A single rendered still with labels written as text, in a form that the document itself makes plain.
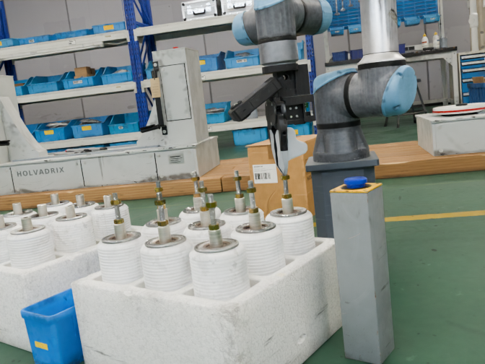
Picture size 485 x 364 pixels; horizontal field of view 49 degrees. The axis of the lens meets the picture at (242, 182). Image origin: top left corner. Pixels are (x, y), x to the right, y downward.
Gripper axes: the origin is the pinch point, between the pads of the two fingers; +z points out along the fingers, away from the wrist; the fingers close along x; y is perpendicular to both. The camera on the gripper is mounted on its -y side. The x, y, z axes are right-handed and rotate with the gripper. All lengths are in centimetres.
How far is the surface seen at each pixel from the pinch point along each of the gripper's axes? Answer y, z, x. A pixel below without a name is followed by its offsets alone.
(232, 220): -10.2, 10.2, 4.8
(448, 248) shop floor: 56, 34, 31
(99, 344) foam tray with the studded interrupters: -39.6, 28.1, -2.3
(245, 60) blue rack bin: 97, -51, 443
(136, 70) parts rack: -11, -55, 483
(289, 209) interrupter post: 0.7, 8.5, -1.1
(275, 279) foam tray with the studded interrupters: -7.7, 16.4, -17.1
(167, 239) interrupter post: -24.5, 8.6, -8.3
